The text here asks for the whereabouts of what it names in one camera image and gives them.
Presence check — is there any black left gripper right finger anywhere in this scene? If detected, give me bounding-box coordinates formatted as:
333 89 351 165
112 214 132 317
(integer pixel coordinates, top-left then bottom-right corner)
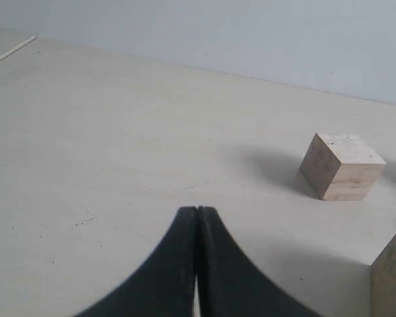
196 207 317 316

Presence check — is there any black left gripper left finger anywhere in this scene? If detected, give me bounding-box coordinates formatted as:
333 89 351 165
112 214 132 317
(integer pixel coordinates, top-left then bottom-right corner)
78 207 198 316

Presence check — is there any medium-small wooden cube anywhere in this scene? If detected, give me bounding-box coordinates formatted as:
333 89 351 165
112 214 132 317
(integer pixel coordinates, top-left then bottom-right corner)
300 133 387 201

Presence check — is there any largest wooden cube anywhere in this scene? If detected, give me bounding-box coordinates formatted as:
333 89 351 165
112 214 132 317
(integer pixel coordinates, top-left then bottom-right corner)
370 234 396 316

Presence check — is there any thin wooden stick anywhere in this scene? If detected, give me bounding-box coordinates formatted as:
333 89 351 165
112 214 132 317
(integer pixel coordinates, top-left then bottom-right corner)
0 36 36 62

